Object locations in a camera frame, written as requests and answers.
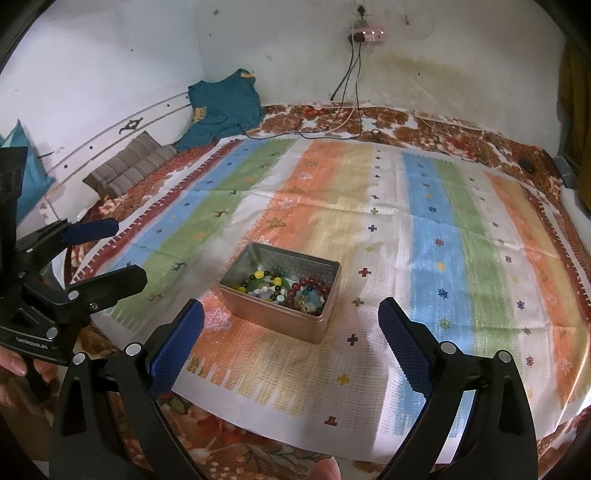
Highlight person's right hand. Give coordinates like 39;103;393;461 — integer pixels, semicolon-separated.
307;457;342;480

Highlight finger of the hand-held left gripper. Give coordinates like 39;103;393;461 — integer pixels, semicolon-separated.
16;218;120;278
21;264;148;324

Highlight black cable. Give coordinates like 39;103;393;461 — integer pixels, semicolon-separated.
330;41;357;103
203;41;365;139

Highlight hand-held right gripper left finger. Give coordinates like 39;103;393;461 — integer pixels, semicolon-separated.
48;298;206;480

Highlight small grey object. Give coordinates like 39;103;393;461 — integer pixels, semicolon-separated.
554;156;576;188

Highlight teal cushion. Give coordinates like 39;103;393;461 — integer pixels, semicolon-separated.
0;119;56;222

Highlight wall power strip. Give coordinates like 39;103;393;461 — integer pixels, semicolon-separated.
348;27;386;44

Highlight yellow and black bead bracelet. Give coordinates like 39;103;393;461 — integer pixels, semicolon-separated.
238;270;284;303

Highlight rectangular metal tin box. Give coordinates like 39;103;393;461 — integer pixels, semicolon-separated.
218;241;341;345

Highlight white padding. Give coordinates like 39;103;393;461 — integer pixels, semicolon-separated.
558;187;591;232

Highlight striped woven mat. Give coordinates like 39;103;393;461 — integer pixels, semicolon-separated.
69;136;591;448

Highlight multicolour glass bead bracelet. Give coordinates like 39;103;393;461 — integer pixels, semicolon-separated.
288;284;326;315

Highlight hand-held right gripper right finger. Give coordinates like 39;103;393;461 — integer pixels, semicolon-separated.
378;296;541;480

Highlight white headboard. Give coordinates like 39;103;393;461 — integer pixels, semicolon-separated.
37;90;195;222

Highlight white cable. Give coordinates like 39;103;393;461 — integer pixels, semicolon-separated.
330;107;371;134

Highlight striped brown pillow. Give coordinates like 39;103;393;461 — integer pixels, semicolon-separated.
83;130;162;190
105;145;178;199

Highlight hanging dark yellow cloth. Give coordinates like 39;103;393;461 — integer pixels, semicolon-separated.
558;41;591;162

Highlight person's left hand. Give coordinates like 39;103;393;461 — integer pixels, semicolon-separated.
0;345;58;407

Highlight red bead bracelet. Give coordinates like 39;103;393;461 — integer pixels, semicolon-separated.
286;276;332;315

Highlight teal garment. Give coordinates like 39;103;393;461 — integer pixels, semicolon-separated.
177;68;265;151

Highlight white pearl bracelet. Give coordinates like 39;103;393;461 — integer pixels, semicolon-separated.
247;281;278;301

